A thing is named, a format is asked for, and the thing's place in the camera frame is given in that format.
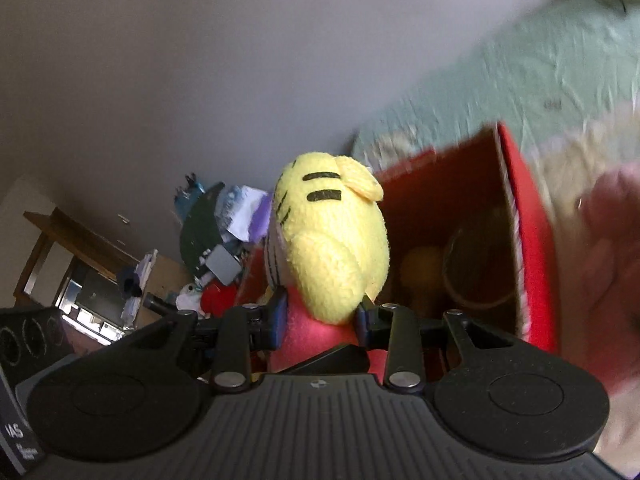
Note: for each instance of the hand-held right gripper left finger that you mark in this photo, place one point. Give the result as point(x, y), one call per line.
point(278, 321)

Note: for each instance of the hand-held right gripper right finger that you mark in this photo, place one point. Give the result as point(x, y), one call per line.
point(362, 325)

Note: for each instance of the yellow plush toy red body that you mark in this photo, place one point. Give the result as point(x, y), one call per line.
point(330, 240)

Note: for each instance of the red cardboard box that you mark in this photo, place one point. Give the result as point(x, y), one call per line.
point(440, 195)

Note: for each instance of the grey square item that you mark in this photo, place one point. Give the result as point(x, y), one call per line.
point(221, 265)

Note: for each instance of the small white plush toy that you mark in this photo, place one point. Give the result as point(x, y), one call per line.
point(190, 301)

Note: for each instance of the purple wipes pack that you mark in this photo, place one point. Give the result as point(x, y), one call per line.
point(260, 217)

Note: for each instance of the dark green board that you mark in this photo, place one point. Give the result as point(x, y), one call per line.
point(197, 235)

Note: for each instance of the white crumpled plastic bag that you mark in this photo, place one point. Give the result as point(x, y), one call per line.
point(237, 210)

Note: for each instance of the brown cardboard box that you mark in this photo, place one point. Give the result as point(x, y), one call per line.
point(167, 275)

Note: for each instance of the black cylinder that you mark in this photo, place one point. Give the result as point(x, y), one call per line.
point(159, 304)

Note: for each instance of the dark blue cloth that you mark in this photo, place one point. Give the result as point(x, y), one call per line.
point(129, 281)

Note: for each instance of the teal plastic item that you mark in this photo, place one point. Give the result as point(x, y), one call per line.
point(187, 197)

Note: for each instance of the pink plush toy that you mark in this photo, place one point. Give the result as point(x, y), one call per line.
point(600, 270)

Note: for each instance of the pale green bed sheet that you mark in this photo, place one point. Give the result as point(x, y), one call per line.
point(550, 70)

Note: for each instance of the wooden furniture frame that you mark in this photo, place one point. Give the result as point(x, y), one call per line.
point(75, 230)

